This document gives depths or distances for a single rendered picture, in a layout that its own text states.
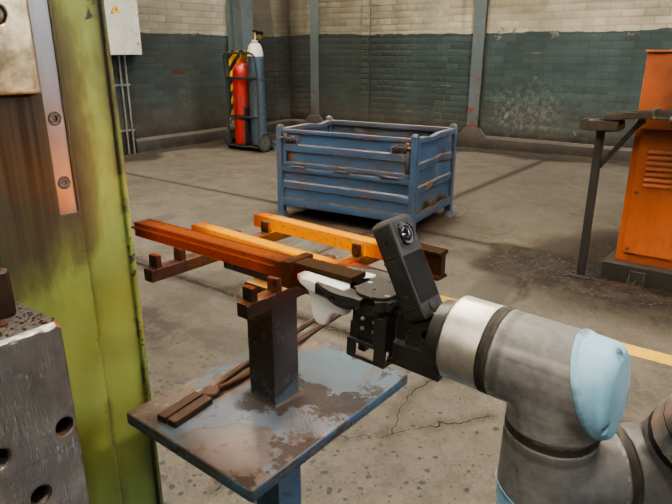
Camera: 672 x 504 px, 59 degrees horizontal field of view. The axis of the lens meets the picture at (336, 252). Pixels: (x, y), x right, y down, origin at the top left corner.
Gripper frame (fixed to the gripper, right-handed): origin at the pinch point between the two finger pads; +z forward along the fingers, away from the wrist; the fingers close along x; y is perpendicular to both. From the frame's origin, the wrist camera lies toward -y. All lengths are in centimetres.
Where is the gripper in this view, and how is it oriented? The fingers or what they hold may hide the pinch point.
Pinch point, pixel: (310, 270)
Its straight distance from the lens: 74.1
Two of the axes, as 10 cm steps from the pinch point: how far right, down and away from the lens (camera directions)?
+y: -0.3, 9.5, 3.3
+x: 6.3, -2.4, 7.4
